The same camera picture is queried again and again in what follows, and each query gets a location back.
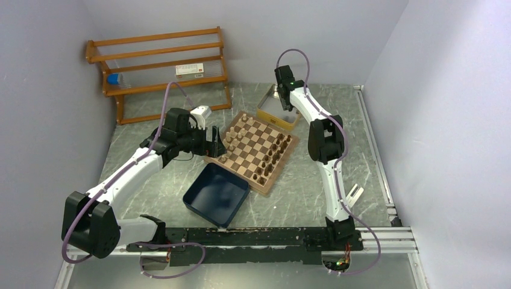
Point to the small white plastic part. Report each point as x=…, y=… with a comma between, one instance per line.
x=354, y=194

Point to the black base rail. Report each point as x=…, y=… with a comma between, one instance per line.
x=306, y=245

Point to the blue capped container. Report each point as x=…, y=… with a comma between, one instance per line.
x=113, y=79

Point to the dark chess pieces group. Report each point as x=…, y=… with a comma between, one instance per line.
x=268, y=169

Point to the white red box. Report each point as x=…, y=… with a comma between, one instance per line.
x=186, y=71

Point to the gold metal tin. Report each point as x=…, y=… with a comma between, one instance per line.
x=270, y=110

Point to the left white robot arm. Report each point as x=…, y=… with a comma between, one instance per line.
x=91, y=222

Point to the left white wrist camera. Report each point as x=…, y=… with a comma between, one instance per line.
x=199, y=116

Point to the wooden shelf rack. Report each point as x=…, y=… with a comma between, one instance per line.
x=146, y=64

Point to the wooden chess board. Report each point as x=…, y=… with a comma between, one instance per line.
x=257, y=138

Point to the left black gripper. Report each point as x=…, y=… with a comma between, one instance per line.
x=210, y=149

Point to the blue square tray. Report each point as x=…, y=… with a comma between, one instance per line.
x=216, y=195

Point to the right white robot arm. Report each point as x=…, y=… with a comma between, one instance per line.
x=326, y=145

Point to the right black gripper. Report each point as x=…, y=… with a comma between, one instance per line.
x=285, y=105

